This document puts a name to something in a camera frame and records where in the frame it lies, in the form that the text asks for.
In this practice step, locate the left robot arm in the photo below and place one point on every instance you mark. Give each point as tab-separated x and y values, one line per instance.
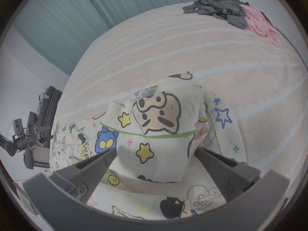
10	145

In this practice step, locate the pink garment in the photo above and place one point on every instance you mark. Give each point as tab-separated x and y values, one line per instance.
257	23

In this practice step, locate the blue-green curtain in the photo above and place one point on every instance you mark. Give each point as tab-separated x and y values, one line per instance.
84	20

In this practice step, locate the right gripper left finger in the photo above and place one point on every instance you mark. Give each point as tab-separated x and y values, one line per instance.
89	174

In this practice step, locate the white printed pyjama top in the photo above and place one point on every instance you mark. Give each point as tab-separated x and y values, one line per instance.
163	143

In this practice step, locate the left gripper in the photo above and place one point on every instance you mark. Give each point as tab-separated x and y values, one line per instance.
32	135

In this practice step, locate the bed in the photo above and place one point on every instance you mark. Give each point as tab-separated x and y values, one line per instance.
168	44

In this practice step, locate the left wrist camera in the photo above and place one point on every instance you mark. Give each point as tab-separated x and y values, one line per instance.
18	126

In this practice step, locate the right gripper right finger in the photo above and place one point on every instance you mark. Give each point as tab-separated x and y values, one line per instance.
228	177

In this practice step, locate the dark grey garment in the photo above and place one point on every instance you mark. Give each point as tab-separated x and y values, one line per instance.
216	8

